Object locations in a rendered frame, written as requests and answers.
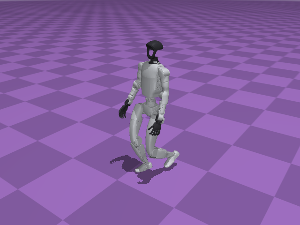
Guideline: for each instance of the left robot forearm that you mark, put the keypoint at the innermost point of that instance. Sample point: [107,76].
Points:
[162,106]

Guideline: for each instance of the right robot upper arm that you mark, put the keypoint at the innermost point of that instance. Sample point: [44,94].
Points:
[137,83]

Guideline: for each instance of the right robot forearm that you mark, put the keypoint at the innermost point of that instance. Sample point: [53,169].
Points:
[132,94]

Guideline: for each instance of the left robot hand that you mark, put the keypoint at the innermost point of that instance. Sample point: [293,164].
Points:
[156,127]

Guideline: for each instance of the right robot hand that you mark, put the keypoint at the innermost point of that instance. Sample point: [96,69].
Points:
[123,109]

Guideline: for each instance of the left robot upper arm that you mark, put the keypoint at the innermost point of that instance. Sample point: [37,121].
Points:
[164,73]

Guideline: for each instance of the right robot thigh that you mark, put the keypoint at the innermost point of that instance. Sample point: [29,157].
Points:
[135,124]

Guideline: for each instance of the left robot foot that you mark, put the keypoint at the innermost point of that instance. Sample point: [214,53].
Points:
[171,160]

